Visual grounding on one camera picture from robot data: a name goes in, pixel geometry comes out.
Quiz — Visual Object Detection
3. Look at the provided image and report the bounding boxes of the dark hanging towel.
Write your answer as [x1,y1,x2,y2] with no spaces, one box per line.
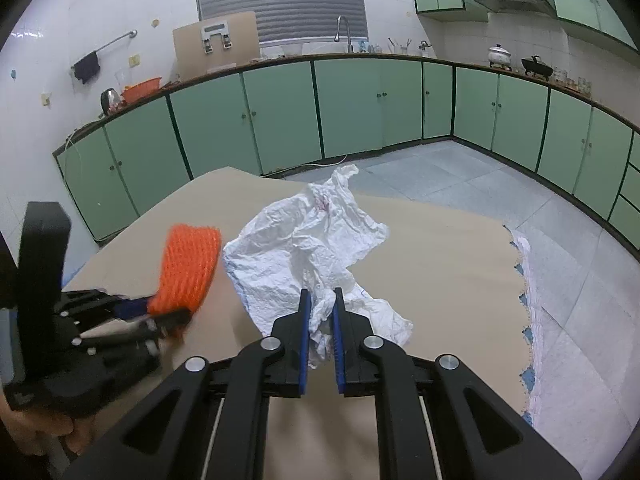
[73,51,102,85]

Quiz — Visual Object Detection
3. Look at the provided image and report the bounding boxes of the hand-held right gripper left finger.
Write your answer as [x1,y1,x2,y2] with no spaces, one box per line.
[62,288,313,480]

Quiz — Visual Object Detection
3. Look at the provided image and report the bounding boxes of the orange foam net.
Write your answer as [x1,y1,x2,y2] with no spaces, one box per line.
[149,224,222,317]

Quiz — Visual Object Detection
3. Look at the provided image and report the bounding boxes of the white patterned tablecloth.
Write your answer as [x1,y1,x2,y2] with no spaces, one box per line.
[509,227,618,480]

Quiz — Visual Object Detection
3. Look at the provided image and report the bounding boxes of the person's left hand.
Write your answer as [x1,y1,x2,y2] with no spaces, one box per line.
[0,395,93,458]

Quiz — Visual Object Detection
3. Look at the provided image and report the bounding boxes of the steel electric kettle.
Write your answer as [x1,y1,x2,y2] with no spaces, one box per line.
[100,87,123,116]

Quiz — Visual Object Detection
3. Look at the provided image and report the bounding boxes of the group of glass jars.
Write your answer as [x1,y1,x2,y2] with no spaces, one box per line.
[552,67,593,96]

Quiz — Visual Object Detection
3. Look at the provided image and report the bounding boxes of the brown cardboard sheet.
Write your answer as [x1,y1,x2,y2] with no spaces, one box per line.
[172,11,262,78]

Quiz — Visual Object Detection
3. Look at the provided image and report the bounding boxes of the grey window blind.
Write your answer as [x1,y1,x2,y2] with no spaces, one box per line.
[194,0,368,45]

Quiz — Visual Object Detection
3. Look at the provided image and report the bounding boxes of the white plastic bag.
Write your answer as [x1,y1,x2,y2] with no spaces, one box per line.
[222,164,415,371]

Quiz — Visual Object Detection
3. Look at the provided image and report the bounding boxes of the orange plastic basin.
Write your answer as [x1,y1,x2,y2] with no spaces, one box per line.
[121,77,163,105]

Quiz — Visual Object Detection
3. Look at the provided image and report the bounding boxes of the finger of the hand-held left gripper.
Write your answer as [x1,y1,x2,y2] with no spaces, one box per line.
[75,309,192,358]
[60,289,153,322]

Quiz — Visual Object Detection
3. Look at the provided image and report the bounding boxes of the white cooking pot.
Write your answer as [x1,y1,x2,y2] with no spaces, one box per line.
[487,44,513,68]

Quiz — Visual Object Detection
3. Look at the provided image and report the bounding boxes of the metal kitchen faucet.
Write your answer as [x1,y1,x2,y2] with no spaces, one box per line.
[335,15,353,53]

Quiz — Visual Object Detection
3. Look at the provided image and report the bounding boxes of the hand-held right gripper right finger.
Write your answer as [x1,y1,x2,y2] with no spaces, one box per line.
[332,287,583,480]

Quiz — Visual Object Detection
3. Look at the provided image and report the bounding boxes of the metal towel rail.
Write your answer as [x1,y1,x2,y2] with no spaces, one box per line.
[72,30,138,68]

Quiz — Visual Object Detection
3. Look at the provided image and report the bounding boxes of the black wok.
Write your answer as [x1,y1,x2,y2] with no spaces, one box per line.
[521,55,555,78]

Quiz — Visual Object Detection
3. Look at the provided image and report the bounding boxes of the range hood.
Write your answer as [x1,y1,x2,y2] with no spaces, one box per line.
[467,0,556,15]

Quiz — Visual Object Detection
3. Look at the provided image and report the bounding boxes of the green lower kitchen cabinets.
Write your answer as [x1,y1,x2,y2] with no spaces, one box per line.
[52,52,640,263]

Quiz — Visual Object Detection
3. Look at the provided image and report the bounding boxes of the beige table cover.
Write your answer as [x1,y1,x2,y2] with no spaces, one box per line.
[60,166,533,480]

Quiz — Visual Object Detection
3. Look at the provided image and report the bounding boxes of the kitchen utensil rack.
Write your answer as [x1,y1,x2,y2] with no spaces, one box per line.
[387,36,433,56]

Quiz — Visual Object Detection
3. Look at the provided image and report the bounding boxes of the white plastic bracket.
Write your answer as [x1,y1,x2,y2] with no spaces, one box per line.
[200,21,233,53]

